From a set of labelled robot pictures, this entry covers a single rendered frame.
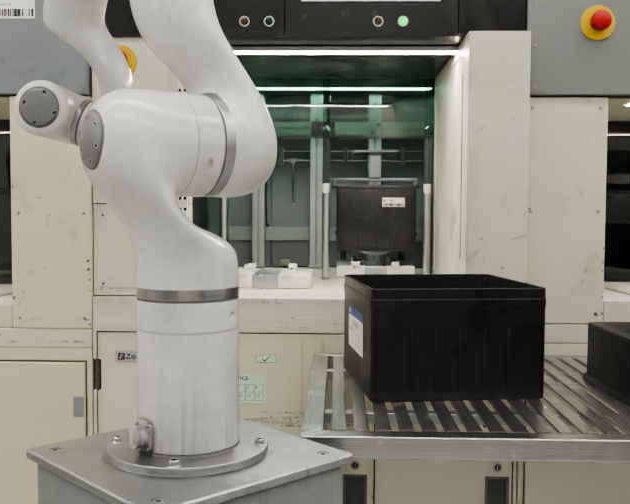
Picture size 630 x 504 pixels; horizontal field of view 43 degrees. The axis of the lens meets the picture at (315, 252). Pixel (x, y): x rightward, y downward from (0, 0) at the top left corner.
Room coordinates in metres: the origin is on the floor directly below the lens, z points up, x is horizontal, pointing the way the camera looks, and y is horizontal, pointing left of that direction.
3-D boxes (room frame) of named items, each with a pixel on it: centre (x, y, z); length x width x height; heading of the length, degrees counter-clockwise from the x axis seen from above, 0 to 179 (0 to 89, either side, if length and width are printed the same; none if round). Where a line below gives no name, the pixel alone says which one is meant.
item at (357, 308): (1.33, -0.21, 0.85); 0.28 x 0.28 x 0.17; 7
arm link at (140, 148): (0.92, 0.18, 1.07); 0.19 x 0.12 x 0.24; 128
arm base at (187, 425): (0.94, 0.15, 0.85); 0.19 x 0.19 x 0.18
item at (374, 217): (2.24, -0.17, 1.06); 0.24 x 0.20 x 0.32; 89
